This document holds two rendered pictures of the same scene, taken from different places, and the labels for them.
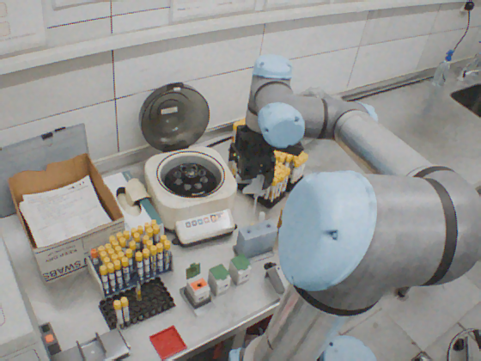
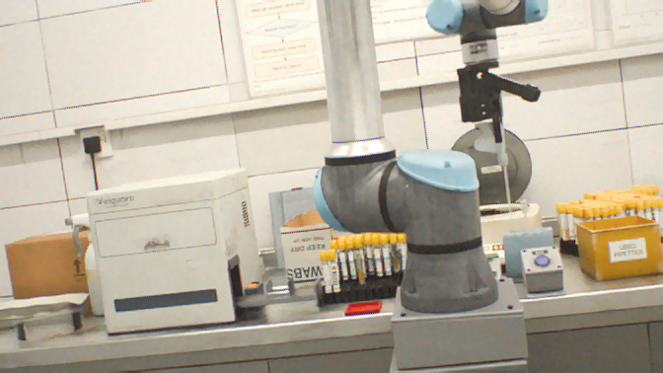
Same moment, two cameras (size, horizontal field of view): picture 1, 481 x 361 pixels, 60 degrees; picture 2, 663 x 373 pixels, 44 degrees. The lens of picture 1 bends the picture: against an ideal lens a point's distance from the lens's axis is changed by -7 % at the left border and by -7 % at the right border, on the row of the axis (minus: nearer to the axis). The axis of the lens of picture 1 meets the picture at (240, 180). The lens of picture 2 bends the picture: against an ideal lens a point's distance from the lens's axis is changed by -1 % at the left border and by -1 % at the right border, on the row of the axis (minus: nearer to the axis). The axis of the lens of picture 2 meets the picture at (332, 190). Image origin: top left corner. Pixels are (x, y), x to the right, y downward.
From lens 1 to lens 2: 1.37 m
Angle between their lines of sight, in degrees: 57
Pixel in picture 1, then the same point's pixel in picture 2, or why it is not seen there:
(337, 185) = not seen: outside the picture
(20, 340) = (201, 186)
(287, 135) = (443, 14)
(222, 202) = (506, 226)
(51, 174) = not seen: hidden behind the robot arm
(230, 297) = not seen: hidden behind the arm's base
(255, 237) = (517, 235)
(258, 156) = (478, 94)
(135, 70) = (449, 120)
